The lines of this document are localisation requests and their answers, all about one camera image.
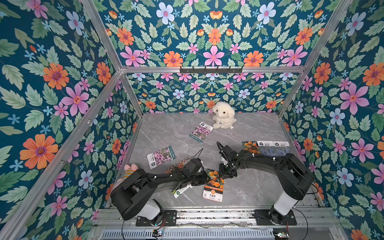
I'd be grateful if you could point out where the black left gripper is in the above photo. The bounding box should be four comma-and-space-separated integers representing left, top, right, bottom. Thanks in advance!
187, 170, 213, 187

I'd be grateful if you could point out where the marigold seed packet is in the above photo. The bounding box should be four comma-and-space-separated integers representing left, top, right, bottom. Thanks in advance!
242, 141, 260, 154
202, 169, 225, 203

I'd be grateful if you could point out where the lavender seed packet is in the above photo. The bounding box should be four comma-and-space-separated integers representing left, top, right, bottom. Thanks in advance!
257, 141, 275, 156
272, 141, 293, 157

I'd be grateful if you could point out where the pink cosmos seed packet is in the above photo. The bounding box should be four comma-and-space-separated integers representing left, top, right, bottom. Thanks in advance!
190, 122, 214, 143

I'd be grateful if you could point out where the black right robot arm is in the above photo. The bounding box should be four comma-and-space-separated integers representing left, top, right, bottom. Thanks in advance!
217, 142, 315, 225

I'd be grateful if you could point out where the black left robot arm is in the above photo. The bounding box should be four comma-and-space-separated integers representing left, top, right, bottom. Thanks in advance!
110, 159, 209, 226

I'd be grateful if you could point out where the mixed flowers seed packet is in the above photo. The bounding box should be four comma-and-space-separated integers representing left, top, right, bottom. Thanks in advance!
165, 158, 192, 199

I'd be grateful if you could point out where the pink flowers seed packet left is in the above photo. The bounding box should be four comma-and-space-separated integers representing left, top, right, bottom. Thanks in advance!
147, 146, 175, 170

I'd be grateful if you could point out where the white plush dog toy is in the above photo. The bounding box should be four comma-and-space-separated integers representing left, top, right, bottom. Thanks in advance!
212, 102, 237, 129

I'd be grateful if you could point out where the pink plush toy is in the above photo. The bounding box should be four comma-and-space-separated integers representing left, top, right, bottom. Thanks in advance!
117, 164, 139, 184

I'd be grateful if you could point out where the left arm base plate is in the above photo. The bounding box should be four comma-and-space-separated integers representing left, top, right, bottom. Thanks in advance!
136, 210, 178, 227

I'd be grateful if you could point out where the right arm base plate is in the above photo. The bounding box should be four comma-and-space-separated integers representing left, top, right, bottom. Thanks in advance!
253, 210, 297, 226

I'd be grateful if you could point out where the black hook rail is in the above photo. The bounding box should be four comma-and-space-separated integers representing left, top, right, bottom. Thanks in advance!
179, 66, 243, 75

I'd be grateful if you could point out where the aluminium front rail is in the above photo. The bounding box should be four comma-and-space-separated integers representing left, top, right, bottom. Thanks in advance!
92, 206, 340, 229

